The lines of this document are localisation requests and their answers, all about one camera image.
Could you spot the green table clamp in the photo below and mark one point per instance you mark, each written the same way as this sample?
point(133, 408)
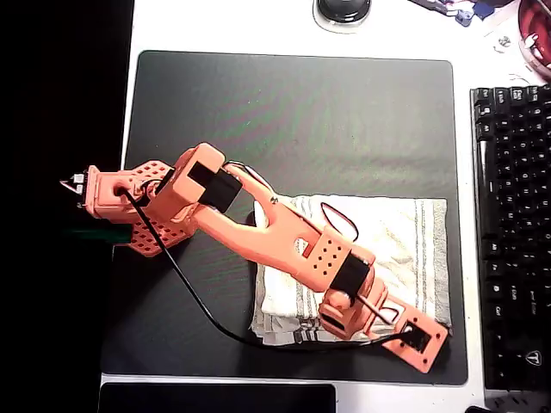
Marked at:
point(107, 234)

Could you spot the orange perforated arm base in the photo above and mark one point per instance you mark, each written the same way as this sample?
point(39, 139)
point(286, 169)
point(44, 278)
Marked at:
point(150, 241)

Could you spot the white striped towel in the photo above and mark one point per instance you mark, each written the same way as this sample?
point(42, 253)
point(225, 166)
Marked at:
point(400, 241)

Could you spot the red bowl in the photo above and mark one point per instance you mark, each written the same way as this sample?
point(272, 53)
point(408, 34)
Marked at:
point(534, 26)

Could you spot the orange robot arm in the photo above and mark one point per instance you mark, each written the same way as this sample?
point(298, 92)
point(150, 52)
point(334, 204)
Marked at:
point(258, 232)

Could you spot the black tablet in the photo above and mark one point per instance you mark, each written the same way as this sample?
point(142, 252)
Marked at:
point(215, 400)

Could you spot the round black stand base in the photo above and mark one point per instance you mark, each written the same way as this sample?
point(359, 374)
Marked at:
point(342, 10)

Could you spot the black keyboard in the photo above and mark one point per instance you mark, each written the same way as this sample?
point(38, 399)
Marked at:
point(516, 215)

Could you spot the black desk mat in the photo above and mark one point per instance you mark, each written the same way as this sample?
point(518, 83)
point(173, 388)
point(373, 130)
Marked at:
point(301, 120)

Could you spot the blue plastic parts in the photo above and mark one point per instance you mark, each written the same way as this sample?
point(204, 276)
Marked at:
point(465, 17)

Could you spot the controller board with connectors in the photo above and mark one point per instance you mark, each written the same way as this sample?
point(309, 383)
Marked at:
point(77, 183)

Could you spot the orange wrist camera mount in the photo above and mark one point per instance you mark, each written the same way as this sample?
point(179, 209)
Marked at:
point(415, 319)

